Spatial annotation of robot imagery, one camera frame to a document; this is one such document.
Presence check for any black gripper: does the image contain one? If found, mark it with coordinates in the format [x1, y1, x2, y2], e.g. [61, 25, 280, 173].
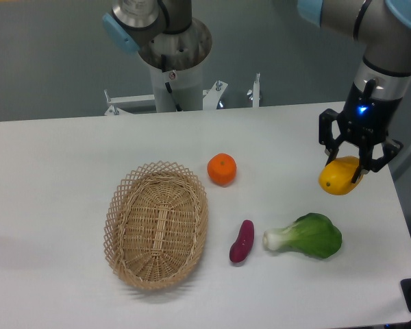
[318, 80, 404, 184]

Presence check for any yellow toy mango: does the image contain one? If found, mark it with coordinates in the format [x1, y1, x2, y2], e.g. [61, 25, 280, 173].
[318, 156, 363, 195]

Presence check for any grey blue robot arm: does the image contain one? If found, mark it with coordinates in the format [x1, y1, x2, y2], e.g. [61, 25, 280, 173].
[102, 1, 411, 182]

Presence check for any woven wicker basket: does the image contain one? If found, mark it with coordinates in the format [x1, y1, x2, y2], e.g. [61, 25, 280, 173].
[103, 161, 208, 290]

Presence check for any green toy bok choy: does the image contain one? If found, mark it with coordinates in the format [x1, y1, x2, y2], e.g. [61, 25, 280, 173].
[262, 212, 343, 259]

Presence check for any orange toy tangerine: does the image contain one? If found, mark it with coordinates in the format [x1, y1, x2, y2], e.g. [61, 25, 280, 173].
[207, 153, 237, 186]

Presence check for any purple toy sweet potato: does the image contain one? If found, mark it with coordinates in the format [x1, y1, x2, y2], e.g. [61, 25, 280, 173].
[229, 219, 255, 263]

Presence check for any black cable on pedestal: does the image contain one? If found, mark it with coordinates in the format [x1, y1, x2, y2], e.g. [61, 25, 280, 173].
[160, 53, 183, 112]

